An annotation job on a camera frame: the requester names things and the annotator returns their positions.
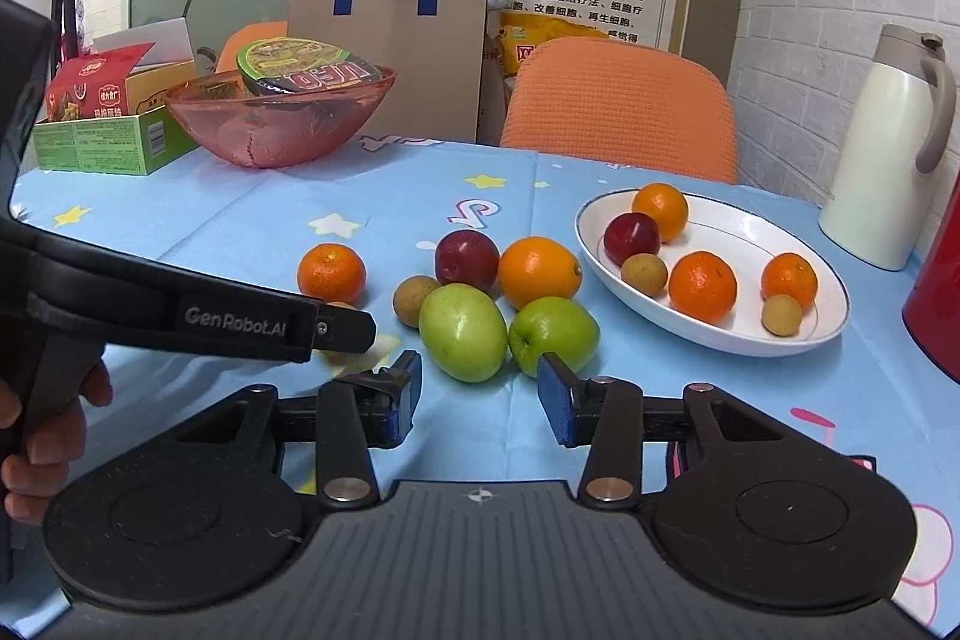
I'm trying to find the instant noodle cup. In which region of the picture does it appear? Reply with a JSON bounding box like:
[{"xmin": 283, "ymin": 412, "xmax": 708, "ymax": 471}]
[{"xmin": 236, "ymin": 36, "xmax": 380, "ymax": 100}]

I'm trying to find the brown longan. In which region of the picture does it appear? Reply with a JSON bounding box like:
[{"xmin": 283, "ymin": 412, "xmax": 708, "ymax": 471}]
[
  {"xmin": 620, "ymin": 252, "xmax": 668, "ymax": 299},
  {"xmin": 761, "ymin": 293, "xmax": 804, "ymax": 336}
]

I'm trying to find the yellow plastic bag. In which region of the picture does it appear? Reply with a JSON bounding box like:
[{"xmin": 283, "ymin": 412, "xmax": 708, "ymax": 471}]
[{"xmin": 499, "ymin": 10, "xmax": 593, "ymax": 79}]

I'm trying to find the smooth orange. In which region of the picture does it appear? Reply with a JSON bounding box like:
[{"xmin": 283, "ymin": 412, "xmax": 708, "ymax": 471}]
[
  {"xmin": 498, "ymin": 236, "xmax": 584, "ymax": 311},
  {"xmin": 631, "ymin": 182, "xmax": 689, "ymax": 244}
]

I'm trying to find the red thermos jug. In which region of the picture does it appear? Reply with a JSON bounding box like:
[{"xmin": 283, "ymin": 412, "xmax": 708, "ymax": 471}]
[{"xmin": 902, "ymin": 227, "xmax": 960, "ymax": 386}]

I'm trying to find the white plate with blue rim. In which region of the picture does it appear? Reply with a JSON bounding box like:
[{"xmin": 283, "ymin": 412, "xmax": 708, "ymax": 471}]
[{"xmin": 574, "ymin": 188, "xmax": 851, "ymax": 357}]

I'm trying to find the white paper sheet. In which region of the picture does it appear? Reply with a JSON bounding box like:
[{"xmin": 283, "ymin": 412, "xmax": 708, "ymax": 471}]
[{"xmin": 90, "ymin": 16, "xmax": 197, "ymax": 71}]

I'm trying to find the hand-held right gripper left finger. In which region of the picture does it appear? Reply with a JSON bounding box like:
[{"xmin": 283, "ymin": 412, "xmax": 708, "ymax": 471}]
[{"xmin": 161, "ymin": 349, "xmax": 423, "ymax": 512}]

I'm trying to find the red snack packet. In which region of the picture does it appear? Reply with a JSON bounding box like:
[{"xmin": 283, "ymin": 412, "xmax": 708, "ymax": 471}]
[{"xmin": 45, "ymin": 42, "xmax": 156, "ymax": 124}]

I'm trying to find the white thermos jug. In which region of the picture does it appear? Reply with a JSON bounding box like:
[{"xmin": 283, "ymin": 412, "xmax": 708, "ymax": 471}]
[{"xmin": 817, "ymin": 23, "xmax": 957, "ymax": 272}]

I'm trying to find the person's left hand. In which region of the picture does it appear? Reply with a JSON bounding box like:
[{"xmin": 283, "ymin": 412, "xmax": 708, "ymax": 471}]
[{"xmin": 0, "ymin": 359, "xmax": 113, "ymax": 525}]

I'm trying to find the green carton box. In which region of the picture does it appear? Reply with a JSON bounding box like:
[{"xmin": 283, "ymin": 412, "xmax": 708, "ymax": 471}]
[{"xmin": 31, "ymin": 104, "xmax": 200, "ymax": 176}]

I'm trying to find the green apple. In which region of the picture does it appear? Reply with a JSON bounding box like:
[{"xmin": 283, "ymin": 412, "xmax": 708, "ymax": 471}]
[{"xmin": 508, "ymin": 297, "xmax": 601, "ymax": 378}]

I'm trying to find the dark red plum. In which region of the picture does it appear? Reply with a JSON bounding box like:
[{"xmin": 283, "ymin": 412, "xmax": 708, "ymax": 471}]
[
  {"xmin": 434, "ymin": 230, "xmax": 501, "ymax": 295},
  {"xmin": 604, "ymin": 212, "xmax": 662, "ymax": 267}
]

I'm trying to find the brown cardboard box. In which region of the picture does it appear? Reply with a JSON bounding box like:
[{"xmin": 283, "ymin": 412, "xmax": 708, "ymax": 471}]
[{"xmin": 289, "ymin": 0, "xmax": 488, "ymax": 145}]

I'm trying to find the large tangerine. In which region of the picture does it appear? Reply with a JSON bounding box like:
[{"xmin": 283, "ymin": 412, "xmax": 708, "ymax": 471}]
[
  {"xmin": 760, "ymin": 252, "xmax": 819, "ymax": 313},
  {"xmin": 668, "ymin": 251, "xmax": 738, "ymax": 324}
]

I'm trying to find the blue cartoon printed tablecloth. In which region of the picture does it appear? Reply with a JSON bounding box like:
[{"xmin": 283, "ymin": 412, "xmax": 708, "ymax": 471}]
[{"xmin": 0, "ymin": 139, "xmax": 960, "ymax": 618}]

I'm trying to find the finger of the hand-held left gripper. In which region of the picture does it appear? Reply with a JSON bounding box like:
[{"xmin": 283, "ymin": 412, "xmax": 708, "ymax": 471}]
[{"xmin": 313, "ymin": 302, "xmax": 377, "ymax": 352}]

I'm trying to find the small tangerine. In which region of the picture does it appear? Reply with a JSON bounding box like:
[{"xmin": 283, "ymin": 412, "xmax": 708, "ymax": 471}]
[{"xmin": 297, "ymin": 243, "xmax": 367, "ymax": 305}]

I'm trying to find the yellow paper carton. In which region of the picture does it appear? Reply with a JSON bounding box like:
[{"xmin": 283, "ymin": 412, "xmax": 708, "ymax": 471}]
[{"xmin": 124, "ymin": 59, "xmax": 200, "ymax": 115}]

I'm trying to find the pink glass bowl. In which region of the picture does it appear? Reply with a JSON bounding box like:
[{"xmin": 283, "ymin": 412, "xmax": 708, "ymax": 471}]
[{"xmin": 165, "ymin": 64, "xmax": 397, "ymax": 170}]

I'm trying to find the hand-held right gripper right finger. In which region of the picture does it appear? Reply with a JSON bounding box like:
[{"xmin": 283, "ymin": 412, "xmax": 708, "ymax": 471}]
[{"xmin": 538, "ymin": 353, "xmax": 826, "ymax": 512}]

